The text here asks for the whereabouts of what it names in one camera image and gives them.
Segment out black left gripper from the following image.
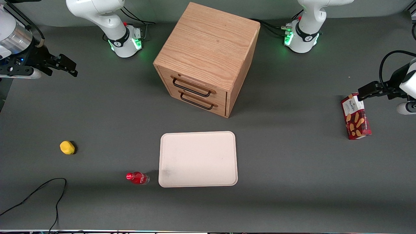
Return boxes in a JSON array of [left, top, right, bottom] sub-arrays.
[[357, 63, 410, 102]]

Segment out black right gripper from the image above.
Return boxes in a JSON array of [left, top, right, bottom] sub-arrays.
[[0, 44, 79, 78]]

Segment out red coke bottle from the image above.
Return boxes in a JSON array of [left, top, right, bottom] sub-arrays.
[[126, 172, 150, 185]]

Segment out cream plastic tray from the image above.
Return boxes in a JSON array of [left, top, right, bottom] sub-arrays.
[[158, 131, 238, 188]]

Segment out red shortbread cookie box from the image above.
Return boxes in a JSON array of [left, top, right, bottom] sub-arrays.
[[341, 93, 372, 140]]

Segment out yellow lemon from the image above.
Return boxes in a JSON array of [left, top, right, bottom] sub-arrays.
[[60, 141, 75, 155]]

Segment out wooden drawer front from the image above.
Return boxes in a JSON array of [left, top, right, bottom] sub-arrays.
[[161, 67, 228, 102], [168, 85, 227, 117]]

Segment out wooden drawer cabinet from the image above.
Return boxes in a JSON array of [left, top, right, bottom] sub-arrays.
[[153, 2, 261, 118]]

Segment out black left wrist cable loop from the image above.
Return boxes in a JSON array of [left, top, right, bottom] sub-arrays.
[[379, 50, 416, 92]]

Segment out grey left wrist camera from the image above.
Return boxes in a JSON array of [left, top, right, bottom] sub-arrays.
[[396, 101, 416, 115]]

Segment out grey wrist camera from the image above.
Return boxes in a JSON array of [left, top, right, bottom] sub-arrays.
[[396, 101, 416, 115], [0, 66, 43, 80]]

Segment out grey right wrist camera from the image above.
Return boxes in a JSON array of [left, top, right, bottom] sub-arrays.
[[0, 66, 43, 80]]

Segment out black right arm base cables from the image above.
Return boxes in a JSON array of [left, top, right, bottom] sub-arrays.
[[120, 6, 156, 41]]

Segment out black arm base cables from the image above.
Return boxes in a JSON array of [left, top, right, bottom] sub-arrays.
[[120, 6, 156, 41], [250, 10, 305, 38]]

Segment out black left arm base cables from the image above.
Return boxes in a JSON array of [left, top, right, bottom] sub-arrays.
[[250, 10, 305, 38]]

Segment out thin black table cable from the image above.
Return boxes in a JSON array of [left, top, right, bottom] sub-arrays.
[[0, 178, 67, 233]]

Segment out black drawer handle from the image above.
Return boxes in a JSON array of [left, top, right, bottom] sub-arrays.
[[179, 92, 215, 110], [172, 77, 212, 98]]

